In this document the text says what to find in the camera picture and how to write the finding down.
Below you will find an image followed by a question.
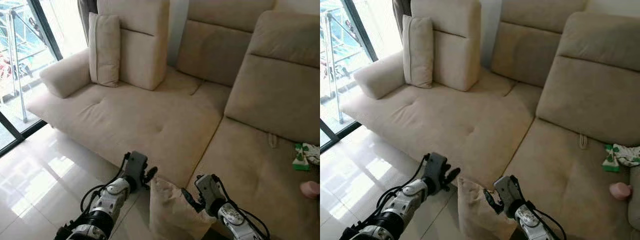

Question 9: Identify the beige floor pillow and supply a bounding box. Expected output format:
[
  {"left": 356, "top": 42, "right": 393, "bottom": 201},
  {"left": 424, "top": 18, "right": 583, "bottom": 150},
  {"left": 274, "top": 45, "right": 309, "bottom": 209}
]
[
  {"left": 457, "top": 177, "right": 519, "bottom": 240},
  {"left": 149, "top": 177, "right": 217, "bottom": 240}
]

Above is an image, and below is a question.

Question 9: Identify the beige fabric sofa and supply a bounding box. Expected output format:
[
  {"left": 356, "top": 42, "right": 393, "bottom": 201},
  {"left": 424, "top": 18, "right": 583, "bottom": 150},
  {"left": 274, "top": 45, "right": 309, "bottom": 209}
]
[
  {"left": 341, "top": 0, "right": 640, "bottom": 240},
  {"left": 27, "top": 0, "right": 321, "bottom": 240}
]

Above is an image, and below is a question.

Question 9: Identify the beige upright throw pillow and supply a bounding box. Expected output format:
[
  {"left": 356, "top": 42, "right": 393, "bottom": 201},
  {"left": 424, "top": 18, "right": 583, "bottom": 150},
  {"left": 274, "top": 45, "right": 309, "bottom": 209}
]
[
  {"left": 402, "top": 15, "right": 435, "bottom": 90},
  {"left": 88, "top": 12, "right": 121, "bottom": 88}
]

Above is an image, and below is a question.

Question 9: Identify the green packet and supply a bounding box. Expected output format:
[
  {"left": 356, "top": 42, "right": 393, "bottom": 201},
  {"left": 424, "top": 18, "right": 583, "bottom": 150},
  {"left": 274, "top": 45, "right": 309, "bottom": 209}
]
[
  {"left": 602, "top": 144, "right": 621, "bottom": 174},
  {"left": 292, "top": 143, "right": 311, "bottom": 172}
]

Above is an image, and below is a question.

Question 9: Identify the pink round object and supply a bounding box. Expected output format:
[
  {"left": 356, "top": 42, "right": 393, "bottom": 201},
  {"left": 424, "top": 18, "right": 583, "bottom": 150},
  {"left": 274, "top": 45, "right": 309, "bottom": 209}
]
[
  {"left": 299, "top": 181, "right": 321, "bottom": 200},
  {"left": 608, "top": 182, "right": 633, "bottom": 201}
]

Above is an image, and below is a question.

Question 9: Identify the white green patterned cloth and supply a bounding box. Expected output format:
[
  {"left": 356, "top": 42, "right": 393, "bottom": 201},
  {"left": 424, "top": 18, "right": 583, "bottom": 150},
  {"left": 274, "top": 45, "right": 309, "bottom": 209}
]
[
  {"left": 613, "top": 144, "right": 640, "bottom": 168},
  {"left": 302, "top": 143, "right": 321, "bottom": 166}
]

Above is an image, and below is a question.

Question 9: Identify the metal drying rack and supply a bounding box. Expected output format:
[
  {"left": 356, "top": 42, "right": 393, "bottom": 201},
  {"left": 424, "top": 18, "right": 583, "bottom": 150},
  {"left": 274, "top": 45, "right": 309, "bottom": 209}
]
[
  {"left": 6, "top": 8, "right": 48, "bottom": 124},
  {"left": 324, "top": 12, "right": 361, "bottom": 125}
]

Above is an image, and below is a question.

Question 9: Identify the grey curtain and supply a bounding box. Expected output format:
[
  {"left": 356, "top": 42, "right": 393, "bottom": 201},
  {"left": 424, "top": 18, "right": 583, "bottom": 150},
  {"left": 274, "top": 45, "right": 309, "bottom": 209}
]
[
  {"left": 77, "top": 0, "right": 99, "bottom": 45},
  {"left": 392, "top": 0, "right": 414, "bottom": 42}
]

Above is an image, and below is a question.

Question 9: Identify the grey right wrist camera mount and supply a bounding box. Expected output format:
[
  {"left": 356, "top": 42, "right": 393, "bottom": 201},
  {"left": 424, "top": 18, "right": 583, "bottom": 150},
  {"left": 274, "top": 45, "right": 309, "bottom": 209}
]
[
  {"left": 493, "top": 175, "right": 522, "bottom": 217},
  {"left": 194, "top": 173, "right": 222, "bottom": 213}
]

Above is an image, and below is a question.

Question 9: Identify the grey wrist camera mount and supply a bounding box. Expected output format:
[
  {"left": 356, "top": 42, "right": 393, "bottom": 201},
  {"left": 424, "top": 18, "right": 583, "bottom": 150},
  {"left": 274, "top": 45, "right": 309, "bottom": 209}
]
[
  {"left": 124, "top": 151, "right": 149, "bottom": 190},
  {"left": 424, "top": 152, "right": 449, "bottom": 195},
  {"left": 493, "top": 175, "right": 522, "bottom": 217},
  {"left": 194, "top": 173, "right": 222, "bottom": 213}
]

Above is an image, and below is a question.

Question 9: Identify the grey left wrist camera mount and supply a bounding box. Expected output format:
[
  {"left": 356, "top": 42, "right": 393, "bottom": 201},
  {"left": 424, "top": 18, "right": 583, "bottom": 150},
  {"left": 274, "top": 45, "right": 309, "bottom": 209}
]
[
  {"left": 424, "top": 152, "right": 449, "bottom": 195},
  {"left": 124, "top": 151, "right": 149, "bottom": 190}
]

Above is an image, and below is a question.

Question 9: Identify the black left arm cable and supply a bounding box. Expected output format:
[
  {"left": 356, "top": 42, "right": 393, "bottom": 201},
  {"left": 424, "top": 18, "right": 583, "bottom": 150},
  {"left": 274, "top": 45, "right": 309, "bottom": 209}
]
[
  {"left": 80, "top": 154, "right": 132, "bottom": 213},
  {"left": 372, "top": 155, "right": 431, "bottom": 213}
]

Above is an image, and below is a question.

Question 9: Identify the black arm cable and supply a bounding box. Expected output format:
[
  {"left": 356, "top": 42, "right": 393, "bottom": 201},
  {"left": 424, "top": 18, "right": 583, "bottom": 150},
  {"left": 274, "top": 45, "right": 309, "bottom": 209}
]
[
  {"left": 372, "top": 155, "right": 431, "bottom": 213},
  {"left": 80, "top": 154, "right": 132, "bottom": 213},
  {"left": 511, "top": 176, "right": 568, "bottom": 240},
  {"left": 212, "top": 174, "right": 271, "bottom": 240}
]

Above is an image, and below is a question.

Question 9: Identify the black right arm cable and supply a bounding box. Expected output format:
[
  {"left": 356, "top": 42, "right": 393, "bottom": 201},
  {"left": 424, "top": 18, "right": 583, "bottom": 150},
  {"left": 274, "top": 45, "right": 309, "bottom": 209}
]
[
  {"left": 511, "top": 176, "right": 568, "bottom": 240},
  {"left": 212, "top": 174, "right": 271, "bottom": 240}
]

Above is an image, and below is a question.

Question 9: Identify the black window frame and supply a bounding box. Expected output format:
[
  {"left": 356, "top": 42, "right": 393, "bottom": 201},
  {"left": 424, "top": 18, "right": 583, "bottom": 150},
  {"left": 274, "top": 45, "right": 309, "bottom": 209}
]
[
  {"left": 0, "top": 0, "right": 64, "bottom": 157},
  {"left": 320, "top": 0, "right": 379, "bottom": 154}
]

